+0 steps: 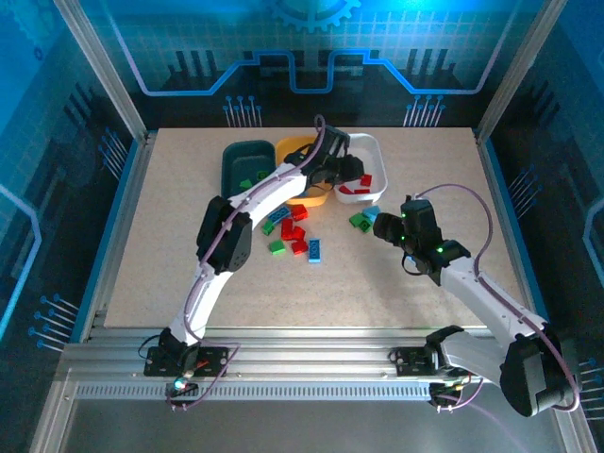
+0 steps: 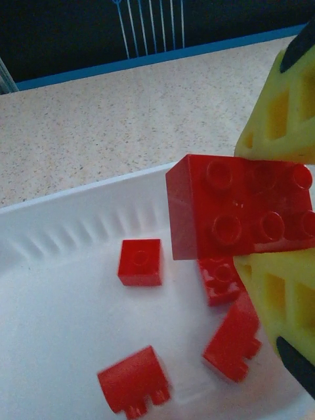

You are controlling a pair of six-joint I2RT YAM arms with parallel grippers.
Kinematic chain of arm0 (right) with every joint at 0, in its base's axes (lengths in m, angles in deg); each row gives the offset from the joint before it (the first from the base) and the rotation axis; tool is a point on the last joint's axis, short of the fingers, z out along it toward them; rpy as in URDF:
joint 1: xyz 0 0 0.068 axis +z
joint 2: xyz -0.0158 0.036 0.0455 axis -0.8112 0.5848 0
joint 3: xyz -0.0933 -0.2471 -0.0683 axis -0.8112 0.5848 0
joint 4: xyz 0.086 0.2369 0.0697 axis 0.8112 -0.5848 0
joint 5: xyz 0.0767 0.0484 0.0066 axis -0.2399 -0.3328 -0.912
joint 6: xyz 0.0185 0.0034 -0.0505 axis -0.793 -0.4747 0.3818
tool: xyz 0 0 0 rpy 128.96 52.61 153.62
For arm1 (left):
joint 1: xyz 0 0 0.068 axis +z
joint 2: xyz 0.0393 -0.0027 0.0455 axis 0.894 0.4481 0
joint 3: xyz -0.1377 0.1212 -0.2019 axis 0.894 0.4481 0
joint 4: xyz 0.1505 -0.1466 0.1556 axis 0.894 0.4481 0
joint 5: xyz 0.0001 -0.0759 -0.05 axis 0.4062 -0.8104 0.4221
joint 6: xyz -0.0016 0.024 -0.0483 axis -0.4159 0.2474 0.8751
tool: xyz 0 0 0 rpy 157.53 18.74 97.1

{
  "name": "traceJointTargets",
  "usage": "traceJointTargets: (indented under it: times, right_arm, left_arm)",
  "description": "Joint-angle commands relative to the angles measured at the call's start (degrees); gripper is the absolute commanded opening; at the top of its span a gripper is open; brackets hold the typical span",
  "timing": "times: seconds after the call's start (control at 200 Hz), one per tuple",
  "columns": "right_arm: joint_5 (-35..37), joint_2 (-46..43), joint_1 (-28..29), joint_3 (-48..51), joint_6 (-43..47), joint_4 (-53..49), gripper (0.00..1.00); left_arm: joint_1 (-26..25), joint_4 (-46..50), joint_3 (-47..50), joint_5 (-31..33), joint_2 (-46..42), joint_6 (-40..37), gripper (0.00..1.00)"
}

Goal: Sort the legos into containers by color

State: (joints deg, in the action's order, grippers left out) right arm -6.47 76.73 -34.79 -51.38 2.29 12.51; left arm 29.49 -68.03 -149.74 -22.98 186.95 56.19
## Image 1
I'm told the white plastic container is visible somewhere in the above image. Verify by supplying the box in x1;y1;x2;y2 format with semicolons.
332;133;389;205

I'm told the yellow plastic container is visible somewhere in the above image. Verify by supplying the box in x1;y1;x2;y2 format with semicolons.
276;135;331;208

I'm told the teal plastic container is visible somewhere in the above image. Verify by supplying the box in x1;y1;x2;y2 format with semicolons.
221;139;277;198

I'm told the grey metal panel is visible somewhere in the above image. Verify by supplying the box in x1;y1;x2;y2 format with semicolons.
27;379;598;453

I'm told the black right camera cable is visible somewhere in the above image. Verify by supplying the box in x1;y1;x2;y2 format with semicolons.
399;252;426;277

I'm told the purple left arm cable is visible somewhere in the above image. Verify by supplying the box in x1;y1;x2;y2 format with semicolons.
164;114;327;411

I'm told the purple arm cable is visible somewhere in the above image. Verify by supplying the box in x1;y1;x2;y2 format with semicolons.
164;114;327;411
412;183;582;453

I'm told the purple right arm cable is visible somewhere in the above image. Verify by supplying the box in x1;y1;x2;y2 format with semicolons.
412;183;582;453

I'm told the aluminium frame side rail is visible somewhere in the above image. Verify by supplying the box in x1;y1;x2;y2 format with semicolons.
77;131;157;344
474;129;558;344

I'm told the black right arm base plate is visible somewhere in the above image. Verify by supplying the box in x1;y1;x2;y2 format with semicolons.
394;346;481;378

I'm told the aluminium frame cross rail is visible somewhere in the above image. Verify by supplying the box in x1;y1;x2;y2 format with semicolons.
59;327;570;384

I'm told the slotted grey cable duct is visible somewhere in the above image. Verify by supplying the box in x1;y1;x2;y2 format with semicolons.
75;384;435;402

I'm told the aluminium frame post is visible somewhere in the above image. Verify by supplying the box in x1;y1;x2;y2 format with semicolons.
474;0;567;145
51;0;155;145

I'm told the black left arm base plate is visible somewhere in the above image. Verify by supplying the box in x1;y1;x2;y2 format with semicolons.
143;346;230;378

